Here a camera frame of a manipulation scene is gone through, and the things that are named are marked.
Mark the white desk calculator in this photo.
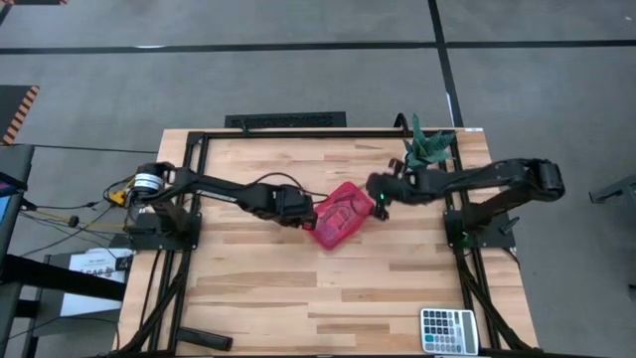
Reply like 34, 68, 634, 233
419, 307, 481, 357

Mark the white printed paper sheet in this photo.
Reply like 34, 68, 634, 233
60, 248, 135, 318

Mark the grey chair base leg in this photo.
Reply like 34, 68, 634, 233
588, 172, 636, 206

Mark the black metal table frame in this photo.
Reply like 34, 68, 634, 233
113, 129, 536, 358

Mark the pink plastic pencil case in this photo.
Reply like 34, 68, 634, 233
306, 180, 376, 252

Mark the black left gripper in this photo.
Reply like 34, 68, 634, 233
269, 184, 320, 233

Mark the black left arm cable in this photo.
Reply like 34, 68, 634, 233
245, 171, 330, 199

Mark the green snake plant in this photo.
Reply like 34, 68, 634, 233
402, 112, 457, 171

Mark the black floor vent grille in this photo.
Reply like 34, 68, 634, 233
224, 110, 348, 129

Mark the black flat bar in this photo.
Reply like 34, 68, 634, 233
176, 326, 234, 352

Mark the black floor cable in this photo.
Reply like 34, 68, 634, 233
19, 198, 131, 258

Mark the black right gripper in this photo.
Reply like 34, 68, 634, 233
366, 158, 418, 222

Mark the black hazard-striped floor mat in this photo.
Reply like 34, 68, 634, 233
0, 85, 41, 146

